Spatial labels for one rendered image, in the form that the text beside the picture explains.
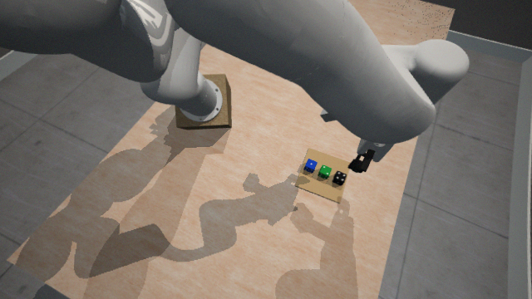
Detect green die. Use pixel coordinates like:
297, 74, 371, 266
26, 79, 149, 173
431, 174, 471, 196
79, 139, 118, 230
318, 165, 332, 179

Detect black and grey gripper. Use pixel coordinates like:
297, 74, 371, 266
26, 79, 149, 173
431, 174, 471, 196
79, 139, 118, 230
348, 139, 394, 173

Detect blue die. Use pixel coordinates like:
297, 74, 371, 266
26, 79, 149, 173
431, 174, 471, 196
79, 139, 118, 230
304, 159, 318, 173

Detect tan flat mat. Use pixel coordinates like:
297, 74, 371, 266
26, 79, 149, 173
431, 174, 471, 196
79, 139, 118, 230
295, 148, 350, 203

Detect black die with white pips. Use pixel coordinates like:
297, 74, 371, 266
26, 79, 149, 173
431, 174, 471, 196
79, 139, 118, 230
332, 171, 347, 186

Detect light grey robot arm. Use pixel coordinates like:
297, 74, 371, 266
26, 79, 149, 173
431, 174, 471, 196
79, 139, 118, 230
0, 0, 470, 144

